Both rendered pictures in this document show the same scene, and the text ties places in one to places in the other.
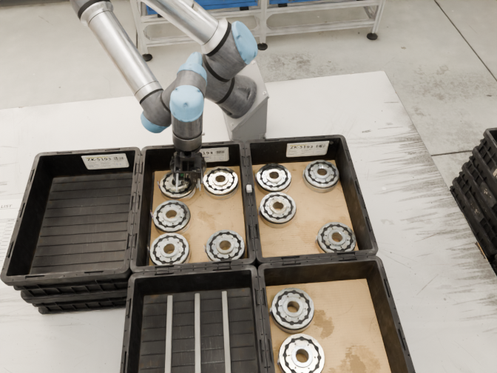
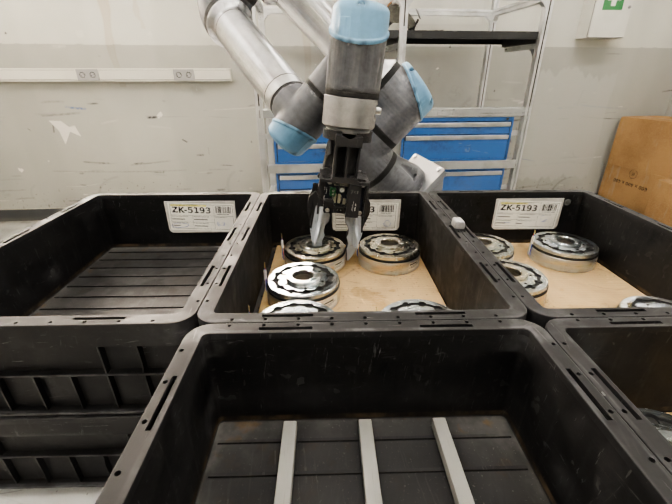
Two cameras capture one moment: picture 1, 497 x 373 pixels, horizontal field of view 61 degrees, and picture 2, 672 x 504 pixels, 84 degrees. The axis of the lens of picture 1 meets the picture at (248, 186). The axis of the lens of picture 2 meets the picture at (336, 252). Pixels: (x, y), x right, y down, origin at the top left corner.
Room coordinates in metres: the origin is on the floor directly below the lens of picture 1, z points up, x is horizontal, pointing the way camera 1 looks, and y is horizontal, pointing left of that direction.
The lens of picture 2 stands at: (0.16, 0.14, 1.12)
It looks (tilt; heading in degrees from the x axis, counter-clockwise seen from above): 25 degrees down; 3
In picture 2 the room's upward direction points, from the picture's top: straight up
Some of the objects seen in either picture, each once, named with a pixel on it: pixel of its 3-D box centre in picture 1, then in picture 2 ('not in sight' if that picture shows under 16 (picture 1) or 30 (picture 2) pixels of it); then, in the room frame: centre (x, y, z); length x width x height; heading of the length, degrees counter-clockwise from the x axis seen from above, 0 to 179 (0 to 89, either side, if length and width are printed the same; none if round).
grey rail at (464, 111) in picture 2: not in sight; (396, 112); (2.65, -0.09, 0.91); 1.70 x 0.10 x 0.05; 99
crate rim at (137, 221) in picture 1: (193, 201); (350, 240); (0.63, 0.15, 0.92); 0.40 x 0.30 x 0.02; 5
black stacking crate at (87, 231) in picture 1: (85, 219); (136, 276); (0.61, 0.45, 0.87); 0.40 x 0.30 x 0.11; 5
